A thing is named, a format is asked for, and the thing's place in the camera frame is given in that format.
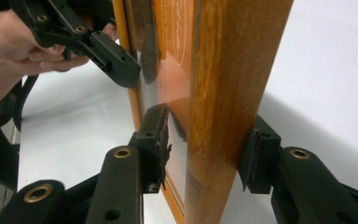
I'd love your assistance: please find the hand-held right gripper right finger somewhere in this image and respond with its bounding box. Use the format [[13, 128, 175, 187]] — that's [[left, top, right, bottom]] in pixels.
[[238, 114, 358, 224]]

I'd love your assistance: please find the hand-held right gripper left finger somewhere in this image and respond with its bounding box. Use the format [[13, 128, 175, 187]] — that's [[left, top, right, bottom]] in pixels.
[[85, 103, 172, 224]]

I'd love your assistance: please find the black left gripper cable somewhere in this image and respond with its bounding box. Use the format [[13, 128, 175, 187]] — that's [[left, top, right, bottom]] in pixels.
[[11, 74, 41, 133]]

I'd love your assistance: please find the wooden picture frame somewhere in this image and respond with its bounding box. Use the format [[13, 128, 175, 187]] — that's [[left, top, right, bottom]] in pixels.
[[111, 0, 295, 224]]

